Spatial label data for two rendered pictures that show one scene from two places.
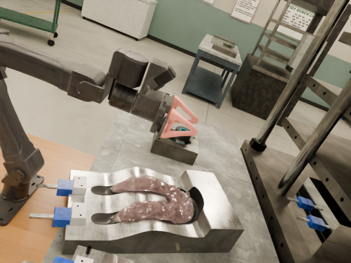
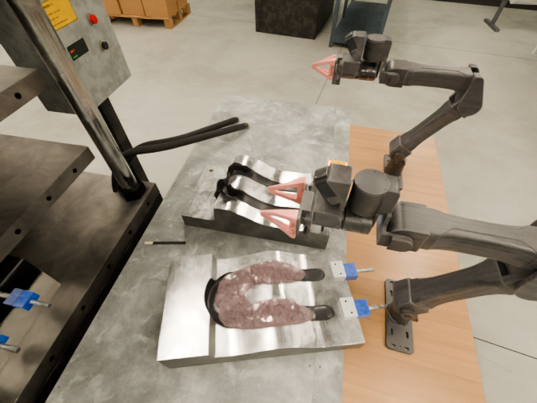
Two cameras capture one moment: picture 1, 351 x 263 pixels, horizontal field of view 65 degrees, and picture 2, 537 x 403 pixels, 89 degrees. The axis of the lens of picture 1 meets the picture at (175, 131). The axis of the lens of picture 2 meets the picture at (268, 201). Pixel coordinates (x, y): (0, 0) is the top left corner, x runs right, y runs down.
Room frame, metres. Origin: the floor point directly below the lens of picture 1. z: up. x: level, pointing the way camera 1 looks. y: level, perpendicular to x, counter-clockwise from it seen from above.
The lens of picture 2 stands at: (0.91, 0.09, 1.61)
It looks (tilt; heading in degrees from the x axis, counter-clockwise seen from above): 51 degrees down; 200
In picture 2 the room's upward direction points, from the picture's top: straight up
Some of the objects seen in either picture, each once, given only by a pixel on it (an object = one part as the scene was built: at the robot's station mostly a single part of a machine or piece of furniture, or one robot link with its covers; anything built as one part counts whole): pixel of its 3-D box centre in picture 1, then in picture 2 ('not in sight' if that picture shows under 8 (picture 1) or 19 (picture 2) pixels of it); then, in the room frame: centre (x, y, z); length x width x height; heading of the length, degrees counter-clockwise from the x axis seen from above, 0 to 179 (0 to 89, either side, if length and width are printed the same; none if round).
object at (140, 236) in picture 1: (153, 205); (262, 301); (0.66, -0.02, 0.85); 0.50 x 0.26 x 0.11; 116
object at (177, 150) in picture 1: (174, 144); not in sight; (1.12, -0.02, 0.83); 0.20 x 0.15 x 0.07; 99
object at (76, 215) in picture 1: (57, 216); (352, 271); (0.49, 0.19, 0.85); 0.13 x 0.05 x 0.05; 116
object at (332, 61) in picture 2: not in sight; (326, 65); (-0.03, -0.06, 1.20); 0.09 x 0.07 x 0.07; 96
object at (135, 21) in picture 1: (119, 9); not in sight; (6.98, 2.38, 0.47); 1.52 x 0.77 x 0.94; 90
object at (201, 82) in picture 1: (213, 64); not in sight; (5.23, -0.18, 0.44); 1.90 x 0.70 x 0.89; 0
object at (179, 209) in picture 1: (156, 196); (263, 292); (0.66, -0.02, 0.90); 0.26 x 0.18 x 0.08; 116
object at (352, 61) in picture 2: not in sight; (352, 51); (-0.02, 0.02, 1.25); 0.07 x 0.06 x 0.11; 6
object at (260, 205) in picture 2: not in sight; (264, 189); (0.33, -0.14, 0.92); 0.35 x 0.16 x 0.09; 99
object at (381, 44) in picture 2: not in sight; (382, 59); (-0.03, 0.11, 1.24); 0.12 x 0.09 x 0.12; 96
